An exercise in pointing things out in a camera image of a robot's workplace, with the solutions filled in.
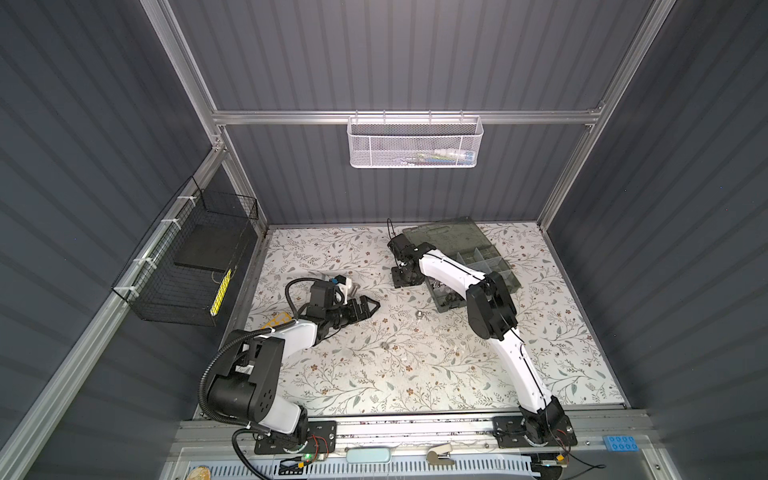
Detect black corrugated cable hose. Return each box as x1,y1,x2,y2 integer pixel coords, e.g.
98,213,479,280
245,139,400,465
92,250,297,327
197,277,319,480

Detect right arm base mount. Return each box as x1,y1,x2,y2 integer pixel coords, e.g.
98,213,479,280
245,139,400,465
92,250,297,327
492,415,578,448

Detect clear green organizer box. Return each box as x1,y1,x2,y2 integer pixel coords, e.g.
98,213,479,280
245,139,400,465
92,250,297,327
403,217,521,294

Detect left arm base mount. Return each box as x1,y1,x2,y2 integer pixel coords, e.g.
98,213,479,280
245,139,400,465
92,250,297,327
253,421,338,455

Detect white wire mesh basket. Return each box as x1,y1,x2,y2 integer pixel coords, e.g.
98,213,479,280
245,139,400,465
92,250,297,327
346,115,484,169

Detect yellow marker in basket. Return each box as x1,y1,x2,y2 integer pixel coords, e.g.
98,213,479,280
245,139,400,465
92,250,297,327
209,269,232,317

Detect blue lego-like block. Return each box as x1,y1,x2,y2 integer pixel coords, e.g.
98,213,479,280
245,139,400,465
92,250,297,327
603,435,639,452

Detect black wire wall basket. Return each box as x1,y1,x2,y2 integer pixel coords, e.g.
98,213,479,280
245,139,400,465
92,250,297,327
113,181,259,327

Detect yellow calculator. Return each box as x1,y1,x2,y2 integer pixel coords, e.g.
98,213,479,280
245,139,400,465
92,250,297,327
260,312,294,329

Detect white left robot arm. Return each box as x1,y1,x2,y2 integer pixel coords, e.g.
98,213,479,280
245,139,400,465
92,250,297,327
197,275,381,443

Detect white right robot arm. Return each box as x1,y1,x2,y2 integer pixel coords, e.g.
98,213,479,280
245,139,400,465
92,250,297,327
388,234,578,447

